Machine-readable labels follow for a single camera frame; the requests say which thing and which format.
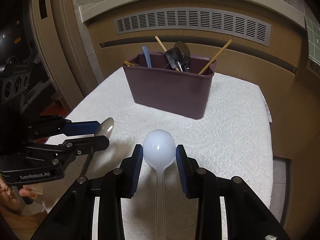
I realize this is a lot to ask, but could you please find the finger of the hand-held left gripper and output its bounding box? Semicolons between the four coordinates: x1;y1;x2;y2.
24;135;110;165
27;116;100;140

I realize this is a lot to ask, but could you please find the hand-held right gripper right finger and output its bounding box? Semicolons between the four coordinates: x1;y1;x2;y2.
175;144;292;240

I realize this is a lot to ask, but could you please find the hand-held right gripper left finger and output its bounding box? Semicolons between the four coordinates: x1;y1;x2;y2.
30;144;144;240

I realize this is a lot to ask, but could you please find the white plastic spoon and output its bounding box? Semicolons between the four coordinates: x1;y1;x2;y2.
143;129;176;240

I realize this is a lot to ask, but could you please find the purple utensil holder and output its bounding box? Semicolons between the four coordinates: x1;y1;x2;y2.
122;51;214;120

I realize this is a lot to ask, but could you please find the blue plastic spoon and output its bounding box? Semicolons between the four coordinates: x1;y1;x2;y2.
142;46;153;68

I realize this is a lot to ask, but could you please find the black handled square metal spoon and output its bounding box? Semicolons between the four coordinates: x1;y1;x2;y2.
165;47;185;72

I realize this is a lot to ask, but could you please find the wooden chopstick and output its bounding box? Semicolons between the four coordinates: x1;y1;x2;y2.
155;35;180;72
198;39;233;75

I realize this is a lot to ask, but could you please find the person's left hand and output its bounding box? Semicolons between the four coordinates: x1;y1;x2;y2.
19;187;38;205

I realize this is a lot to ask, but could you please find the white embossed table cloth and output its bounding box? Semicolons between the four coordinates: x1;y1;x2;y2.
64;71;273;240

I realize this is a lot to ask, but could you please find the wooden kitchen counter cabinet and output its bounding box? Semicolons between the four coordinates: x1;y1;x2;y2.
50;0;320;160

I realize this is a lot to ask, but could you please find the grey vent grille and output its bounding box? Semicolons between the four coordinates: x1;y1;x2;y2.
113;8;272;47

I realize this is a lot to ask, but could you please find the green grid cloth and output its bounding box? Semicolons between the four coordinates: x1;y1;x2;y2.
304;15;320;60

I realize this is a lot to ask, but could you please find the black handled round metal spoon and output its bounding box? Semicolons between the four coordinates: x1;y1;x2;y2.
174;41;192;73

